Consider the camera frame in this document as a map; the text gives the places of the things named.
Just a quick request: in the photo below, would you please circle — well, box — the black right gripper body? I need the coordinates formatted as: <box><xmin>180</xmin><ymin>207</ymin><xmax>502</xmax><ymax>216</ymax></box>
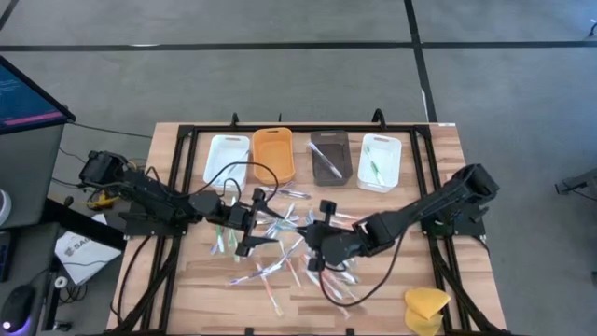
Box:
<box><xmin>298</xmin><ymin>214</ymin><xmax>369</xmax><ymax>267</ymax></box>

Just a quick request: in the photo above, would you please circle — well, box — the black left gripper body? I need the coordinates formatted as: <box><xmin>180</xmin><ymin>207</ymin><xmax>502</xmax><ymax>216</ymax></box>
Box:
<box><xmin>217</xmin><ymin>189</ymin><xmax>265</xmax><ymax>258</ymax></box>

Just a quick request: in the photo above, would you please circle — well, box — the black stand foot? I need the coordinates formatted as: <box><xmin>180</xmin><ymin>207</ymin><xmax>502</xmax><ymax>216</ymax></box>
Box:
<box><xmin>553</xmin><ymin>167</ymin><xmax>597</xmax><ymax>203</ymax></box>

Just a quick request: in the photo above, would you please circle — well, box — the computer monitor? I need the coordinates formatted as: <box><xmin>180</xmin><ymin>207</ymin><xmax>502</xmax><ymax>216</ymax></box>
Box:
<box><xmin>0</xmin><ymin>54</ymin><xmax>76</xmax><ymax>136</ymax></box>

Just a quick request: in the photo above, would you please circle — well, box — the white printed booklet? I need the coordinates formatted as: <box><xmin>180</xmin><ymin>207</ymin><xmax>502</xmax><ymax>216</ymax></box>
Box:
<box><xmin>54</xmin><ymin>213</ymin><xmax>122</xmax><ymax>286</ymax></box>

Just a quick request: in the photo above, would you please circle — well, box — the white round object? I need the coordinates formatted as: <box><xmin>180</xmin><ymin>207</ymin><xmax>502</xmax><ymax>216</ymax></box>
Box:
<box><xmin>0</xmin><ymin>189</ymin><xmax>11</xmax><ymax>228</ymax></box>

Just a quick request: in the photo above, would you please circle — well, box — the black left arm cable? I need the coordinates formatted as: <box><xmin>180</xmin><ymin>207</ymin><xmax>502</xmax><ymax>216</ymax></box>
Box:
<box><xmin>202</xmin><ymin>161</ymin><xmax>281</xmax><ymax>203</ymax></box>

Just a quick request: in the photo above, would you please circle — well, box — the dark keyboard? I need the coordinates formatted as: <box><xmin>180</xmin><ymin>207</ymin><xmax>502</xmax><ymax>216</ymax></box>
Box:
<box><xmin>0</xmin><ymin>231</ymin><xmax>11</xmax><ymax>283</ymax></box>

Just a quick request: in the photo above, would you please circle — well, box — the white plastic bin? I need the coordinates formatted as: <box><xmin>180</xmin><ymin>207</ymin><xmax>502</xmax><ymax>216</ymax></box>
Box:
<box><xmin>202</xmin><ymin>134</ymin><xmax>252</xmax><ymax>192</ymax></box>
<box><xmin>356</xmin><ymin>133</ymin><xmax>403</xmax><ymax>194</ymax></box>

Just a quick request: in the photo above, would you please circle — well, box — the grey desk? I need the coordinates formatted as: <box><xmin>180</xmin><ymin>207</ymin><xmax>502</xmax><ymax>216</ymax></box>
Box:
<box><xmin>0</xmin><ymin>123</ymin><xmax>66</xmax><ymax>230</ymax></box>

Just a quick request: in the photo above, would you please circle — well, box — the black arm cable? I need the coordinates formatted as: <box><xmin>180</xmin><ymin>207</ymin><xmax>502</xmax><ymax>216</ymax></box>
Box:
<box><xmin>202</xmin><ymin>161</ymin><xmax>281</xmax><ymax>203</ymax></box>
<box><xmin>318</xmin><ymin>231</ymin><xmax>403</xmax><ymax>308</ymax></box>

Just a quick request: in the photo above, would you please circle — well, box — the black computer mouse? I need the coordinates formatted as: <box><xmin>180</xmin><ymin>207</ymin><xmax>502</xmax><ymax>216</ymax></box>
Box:
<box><xmin>0</xmin><ymin>284</ymin><xmax>37</xmax><ymax>335</ymax></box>

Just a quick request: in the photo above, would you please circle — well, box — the grey translucent plastic bin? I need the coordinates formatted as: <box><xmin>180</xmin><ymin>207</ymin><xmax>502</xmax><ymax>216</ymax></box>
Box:
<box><xmin>310</xmin><ymin>130</ymin><xmax>354</xmax><ymax>188</ymax></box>

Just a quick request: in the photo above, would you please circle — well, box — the yellow cable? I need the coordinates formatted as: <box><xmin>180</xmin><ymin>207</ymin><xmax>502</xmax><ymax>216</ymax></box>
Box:
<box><xmin>86</xmin><ymin>190</ymin><xmax>120</xmax><ymax>211</ymax></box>

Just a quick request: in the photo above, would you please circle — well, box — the orange plastic bin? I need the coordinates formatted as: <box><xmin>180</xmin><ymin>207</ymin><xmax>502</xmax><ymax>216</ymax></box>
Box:
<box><xmin>251</xmin><ymin>127</ymin><xmax>297</xmax><ymax>186</ymax></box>

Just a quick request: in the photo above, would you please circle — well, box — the yellow cloth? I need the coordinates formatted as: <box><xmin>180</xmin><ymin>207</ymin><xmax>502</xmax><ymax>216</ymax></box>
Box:
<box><xmin>403</xmin><ymin>287</ymin><xmax>452</xmax><ymax>336</ymax></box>

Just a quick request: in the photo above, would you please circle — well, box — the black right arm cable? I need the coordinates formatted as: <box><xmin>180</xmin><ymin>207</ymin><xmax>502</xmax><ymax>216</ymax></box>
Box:
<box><xmin>318</xmin><ymin>231</ymin><xmax>403</xmax><ymax>308</ymax></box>

